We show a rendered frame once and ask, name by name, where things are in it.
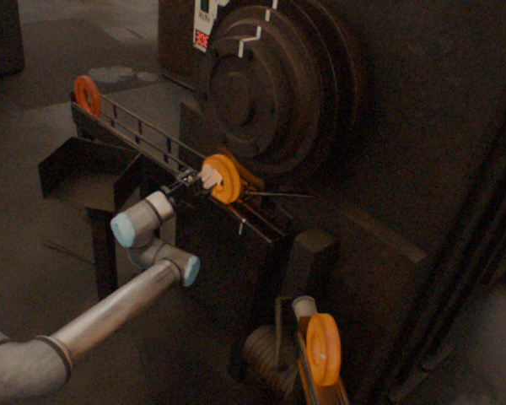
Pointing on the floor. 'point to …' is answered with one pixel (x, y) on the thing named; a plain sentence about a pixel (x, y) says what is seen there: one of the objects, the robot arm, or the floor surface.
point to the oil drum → (176, 35)
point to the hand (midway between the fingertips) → (220, 174)
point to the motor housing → (263, 395)
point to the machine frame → (391, 191)
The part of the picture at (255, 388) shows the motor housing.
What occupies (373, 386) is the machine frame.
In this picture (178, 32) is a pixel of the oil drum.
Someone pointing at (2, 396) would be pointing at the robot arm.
